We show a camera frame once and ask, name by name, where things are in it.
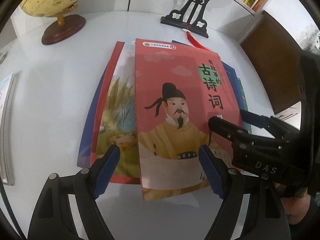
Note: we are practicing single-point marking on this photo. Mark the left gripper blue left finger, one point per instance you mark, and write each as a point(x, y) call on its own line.
point(89, 184)

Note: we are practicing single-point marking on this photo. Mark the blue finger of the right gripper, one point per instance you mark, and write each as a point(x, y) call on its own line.
point(237, 134)
point(257, 119)

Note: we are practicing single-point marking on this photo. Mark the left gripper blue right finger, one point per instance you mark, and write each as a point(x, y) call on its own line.
point(229, 185)

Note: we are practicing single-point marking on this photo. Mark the blue fairy tale book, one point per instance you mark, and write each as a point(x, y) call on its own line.
point(125, 140)

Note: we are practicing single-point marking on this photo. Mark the pink poetry book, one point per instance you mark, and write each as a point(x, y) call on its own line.
point(178, 88)

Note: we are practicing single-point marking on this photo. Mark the right human hand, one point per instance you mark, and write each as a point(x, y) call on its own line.
point(298, 206)

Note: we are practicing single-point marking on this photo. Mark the green insect book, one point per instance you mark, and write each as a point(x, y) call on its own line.
point(245, 107)

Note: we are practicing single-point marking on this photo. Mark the red bottom book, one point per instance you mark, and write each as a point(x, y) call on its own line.
point(105, 104)

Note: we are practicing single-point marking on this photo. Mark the dark brown wooden cabinet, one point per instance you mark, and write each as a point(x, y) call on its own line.
point(274, 54)

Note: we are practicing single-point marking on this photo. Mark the red tassel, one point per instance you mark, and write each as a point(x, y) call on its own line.
point(192, 40)

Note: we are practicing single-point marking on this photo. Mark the embroidered round fan on stand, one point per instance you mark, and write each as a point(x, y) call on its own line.
point(230, 17)

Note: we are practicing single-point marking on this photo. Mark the rabbit hill book on left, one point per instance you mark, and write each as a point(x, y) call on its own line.
point(8, 85)

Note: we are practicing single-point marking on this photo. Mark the white bookshelf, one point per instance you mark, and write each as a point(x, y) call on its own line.
point(122, 18)

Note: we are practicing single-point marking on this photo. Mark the antique yellow globe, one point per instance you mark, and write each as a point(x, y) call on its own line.
point(65, 26)

